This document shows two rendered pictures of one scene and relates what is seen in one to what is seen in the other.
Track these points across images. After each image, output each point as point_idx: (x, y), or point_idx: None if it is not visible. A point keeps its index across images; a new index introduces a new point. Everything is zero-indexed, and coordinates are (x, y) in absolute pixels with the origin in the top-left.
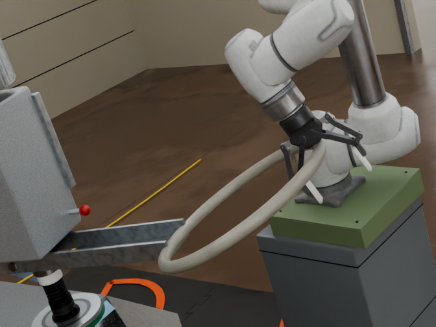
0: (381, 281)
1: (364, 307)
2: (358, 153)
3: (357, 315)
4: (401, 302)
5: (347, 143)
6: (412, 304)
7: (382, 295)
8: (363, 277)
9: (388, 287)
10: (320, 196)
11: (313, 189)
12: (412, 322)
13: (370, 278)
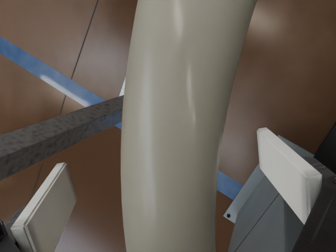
0: (264, 251)
1: (288, 222)
2: (28, 204)
3: (300, 222)
4: (253, 241)
5: (17, 250)
6: (246, 244)
7: (267, 238)
8: (280, 246)
9: (260, 248)
10: (262, 157)
11: (279, 151)
12: (251, 230)
13: (273, 249)
